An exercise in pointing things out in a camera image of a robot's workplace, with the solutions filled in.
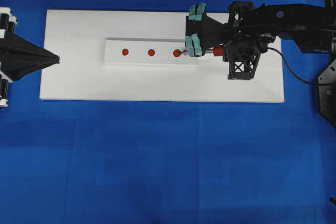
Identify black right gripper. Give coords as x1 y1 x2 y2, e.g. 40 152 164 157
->
185 2 276 80

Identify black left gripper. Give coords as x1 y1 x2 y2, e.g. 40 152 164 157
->
1 7 60 109

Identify red handled soldering iron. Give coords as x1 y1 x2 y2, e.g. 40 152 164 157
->
181 45 224 57

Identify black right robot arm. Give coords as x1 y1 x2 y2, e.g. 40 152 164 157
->
182 2 335 80

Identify red dot mark near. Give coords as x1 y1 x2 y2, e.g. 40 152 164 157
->
173 49 182 57

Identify red dot mark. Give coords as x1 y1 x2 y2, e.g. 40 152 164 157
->
122 48 129 56
148 49 155 57
173 49 182 57

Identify red dot mark middle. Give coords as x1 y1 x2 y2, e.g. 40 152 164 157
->
148 49 155 57

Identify red dot mark far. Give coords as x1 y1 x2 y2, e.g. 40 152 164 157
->
122 48 129 56

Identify white strip with marks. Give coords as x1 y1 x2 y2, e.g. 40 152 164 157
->
103 37 198 67

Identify white foam board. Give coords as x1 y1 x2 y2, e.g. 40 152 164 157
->
40 10 285 103

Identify blue table mat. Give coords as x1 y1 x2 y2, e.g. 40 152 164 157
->
1 0 335 223

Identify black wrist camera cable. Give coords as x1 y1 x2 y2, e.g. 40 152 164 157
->
266 47 322 86

